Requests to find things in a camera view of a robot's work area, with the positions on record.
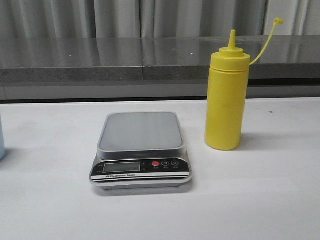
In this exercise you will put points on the yellow squeeze bottle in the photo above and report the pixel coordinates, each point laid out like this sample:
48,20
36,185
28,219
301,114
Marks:
227,90

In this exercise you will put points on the light blue plastic cup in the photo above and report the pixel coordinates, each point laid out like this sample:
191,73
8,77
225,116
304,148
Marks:
2,140

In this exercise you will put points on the silver digital kitchen scale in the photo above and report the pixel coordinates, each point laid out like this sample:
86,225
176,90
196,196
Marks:
141,150

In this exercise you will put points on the grey stone counter ledge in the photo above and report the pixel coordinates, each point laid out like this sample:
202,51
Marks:
288,60

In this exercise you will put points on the grey pleated curtain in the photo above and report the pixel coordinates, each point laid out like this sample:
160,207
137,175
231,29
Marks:
155,18

